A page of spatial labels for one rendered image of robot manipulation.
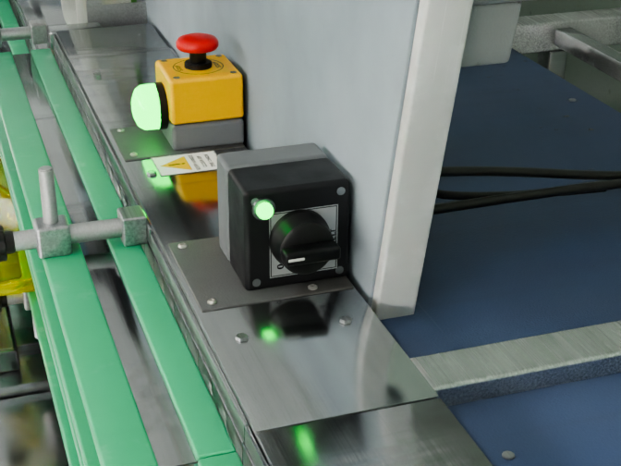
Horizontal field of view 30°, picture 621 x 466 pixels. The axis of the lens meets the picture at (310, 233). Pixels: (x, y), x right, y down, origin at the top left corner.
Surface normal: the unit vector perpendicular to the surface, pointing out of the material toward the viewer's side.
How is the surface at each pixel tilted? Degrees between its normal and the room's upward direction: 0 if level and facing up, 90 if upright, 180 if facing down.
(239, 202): 0
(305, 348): 90
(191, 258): 90
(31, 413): 89
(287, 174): 90
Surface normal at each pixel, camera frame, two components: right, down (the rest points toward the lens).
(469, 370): 0.00, -0.90
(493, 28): 0.31, 0.62
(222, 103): 0.32, 0.41
